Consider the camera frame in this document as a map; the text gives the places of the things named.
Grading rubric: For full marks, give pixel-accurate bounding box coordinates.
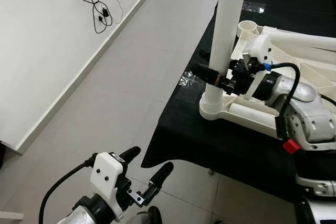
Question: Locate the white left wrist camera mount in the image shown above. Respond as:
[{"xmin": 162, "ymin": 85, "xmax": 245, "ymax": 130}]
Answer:
[{"xmin": 90, "ymin": 152, "xmax": 125, "ymax": 221}]

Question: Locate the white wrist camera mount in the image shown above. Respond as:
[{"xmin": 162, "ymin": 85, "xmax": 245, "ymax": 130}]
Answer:
[
  {"xmin": 90, "ymin": 152, "xmax": 125, "ymax": 221},
  {"xmin": 243, "ymin": 34, "xmax": 275, "ymax": 100}
]

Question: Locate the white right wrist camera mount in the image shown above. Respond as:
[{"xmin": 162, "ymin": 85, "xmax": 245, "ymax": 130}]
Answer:
[{"xmin": 243, "ymin": 34, "xmax": 275, "ymax": 100}]

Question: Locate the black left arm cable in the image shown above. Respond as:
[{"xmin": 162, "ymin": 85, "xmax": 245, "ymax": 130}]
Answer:
[{"xmin": 39, "ymin": 153, "xmax": 100, "ymax": 224}]

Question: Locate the white plastic table top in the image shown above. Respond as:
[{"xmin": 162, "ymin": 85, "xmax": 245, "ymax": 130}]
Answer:
[{"xmin": 223, "ymin": 20, "xmax": 336, "ymax": 148}]

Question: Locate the red connector block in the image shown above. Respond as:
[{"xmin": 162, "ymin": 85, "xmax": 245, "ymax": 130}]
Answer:
[{"xmin": 282, "ymin": 138, "xmax": 301, "ymax": 155}]

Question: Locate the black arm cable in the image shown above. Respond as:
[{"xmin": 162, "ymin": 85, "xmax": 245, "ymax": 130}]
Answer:
[
  {"xmin": 265, "ymin": 62, "xmax": 301, "ymax": 140},
  {"xmin": 39, "ymin": 153, "xmax": 100, "ymax": 224}
]

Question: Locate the black tablecloth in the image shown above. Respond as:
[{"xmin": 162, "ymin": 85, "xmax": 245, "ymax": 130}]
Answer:
[{"xmin": 141, "ymin": 0, "xmax": 336, "ymax": 204}]

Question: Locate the grey robot left leg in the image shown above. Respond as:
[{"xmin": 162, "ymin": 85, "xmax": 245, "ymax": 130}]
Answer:
[{"xmin": 123, "ymin": 206, "xmax": 164, "ymax": 224}]

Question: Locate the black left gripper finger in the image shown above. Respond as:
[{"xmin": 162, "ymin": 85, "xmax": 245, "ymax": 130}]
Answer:
[
  {"xmin": 144, "ymin": 162, "xmax": 175, "ymax": 205},
  {"xmin": 119, "ymin": 146, "xmax": 142, "ymax": 164}
]

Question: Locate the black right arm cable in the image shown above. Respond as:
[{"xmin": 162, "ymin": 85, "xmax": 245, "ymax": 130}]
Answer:
[{"xmin": 265, "ymin": 62, "xmax": 301, "ymax": 140}]

